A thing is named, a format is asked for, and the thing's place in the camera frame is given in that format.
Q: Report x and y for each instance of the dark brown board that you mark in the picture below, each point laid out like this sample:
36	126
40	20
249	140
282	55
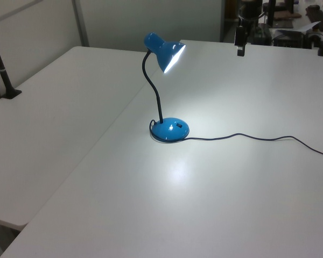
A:
316	14

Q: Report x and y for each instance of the grey partition frame post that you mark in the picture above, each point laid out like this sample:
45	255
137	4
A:
80	22

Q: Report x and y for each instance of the black upright post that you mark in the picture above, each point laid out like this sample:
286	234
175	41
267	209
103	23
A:
271	12

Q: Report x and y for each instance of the black equipment box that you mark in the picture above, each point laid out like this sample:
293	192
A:
261	33

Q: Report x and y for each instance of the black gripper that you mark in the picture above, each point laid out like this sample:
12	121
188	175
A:
240	36

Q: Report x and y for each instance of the blue gooseneck desk lamp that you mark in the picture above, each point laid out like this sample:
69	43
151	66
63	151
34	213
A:
169	130

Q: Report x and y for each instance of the white paper sheet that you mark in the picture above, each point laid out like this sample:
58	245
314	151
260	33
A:
298	29

